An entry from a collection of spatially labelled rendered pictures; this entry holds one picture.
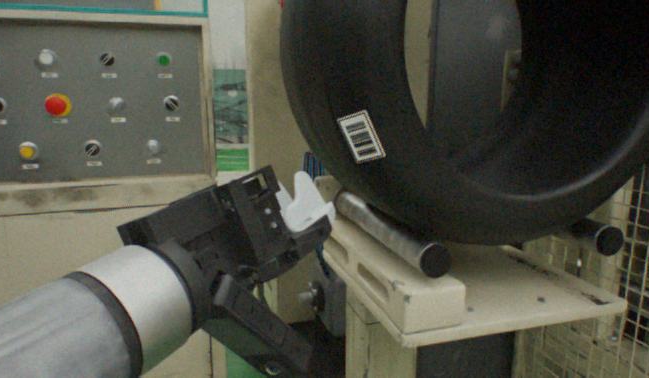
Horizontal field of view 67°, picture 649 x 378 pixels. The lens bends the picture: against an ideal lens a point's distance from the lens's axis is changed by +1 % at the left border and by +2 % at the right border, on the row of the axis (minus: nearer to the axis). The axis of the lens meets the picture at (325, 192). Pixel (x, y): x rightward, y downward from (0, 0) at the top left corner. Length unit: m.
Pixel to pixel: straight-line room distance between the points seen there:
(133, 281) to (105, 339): 0.04
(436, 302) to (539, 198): 0.19
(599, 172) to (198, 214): 0.57
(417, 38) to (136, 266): 0.80
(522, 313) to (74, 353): 0.61
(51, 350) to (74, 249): 0.99
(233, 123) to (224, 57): 1.23
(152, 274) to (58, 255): 0.97
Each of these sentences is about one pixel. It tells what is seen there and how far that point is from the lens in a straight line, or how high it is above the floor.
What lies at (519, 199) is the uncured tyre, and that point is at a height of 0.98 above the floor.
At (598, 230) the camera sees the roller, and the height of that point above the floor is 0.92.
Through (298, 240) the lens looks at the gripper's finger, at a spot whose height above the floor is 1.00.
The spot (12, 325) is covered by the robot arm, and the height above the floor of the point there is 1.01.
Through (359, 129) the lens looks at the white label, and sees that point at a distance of 0.58.
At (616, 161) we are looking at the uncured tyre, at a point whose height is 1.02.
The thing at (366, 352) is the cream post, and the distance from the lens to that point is 1.12.
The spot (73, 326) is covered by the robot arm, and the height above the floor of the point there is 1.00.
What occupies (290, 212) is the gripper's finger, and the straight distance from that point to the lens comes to 0.42.
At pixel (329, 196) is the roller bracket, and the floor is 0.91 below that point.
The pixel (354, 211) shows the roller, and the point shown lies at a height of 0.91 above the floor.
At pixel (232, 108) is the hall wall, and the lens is 9.60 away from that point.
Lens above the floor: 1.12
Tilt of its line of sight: 12 degrees down
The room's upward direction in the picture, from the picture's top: straight up
